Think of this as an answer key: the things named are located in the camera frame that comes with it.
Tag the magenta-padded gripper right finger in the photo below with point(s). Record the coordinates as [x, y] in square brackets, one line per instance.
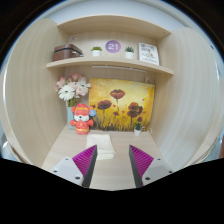
[149, 168]

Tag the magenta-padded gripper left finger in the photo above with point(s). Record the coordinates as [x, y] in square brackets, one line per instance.
[76, 168]

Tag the small plant in white pot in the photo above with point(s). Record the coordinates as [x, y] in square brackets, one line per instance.
[137, 131]

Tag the red plush toy figure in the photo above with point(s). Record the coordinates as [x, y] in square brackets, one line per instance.
[81, 121]

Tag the light blue vase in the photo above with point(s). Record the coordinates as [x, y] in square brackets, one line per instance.
[70, 118]

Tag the yellow poppy flower painting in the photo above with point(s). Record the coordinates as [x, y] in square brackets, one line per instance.
[126, 95]

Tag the pink and white flower bouquet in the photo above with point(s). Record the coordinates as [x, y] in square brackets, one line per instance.
[68, 91]

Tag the wooden shelf unit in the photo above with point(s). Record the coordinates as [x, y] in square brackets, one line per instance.
[110, 61]

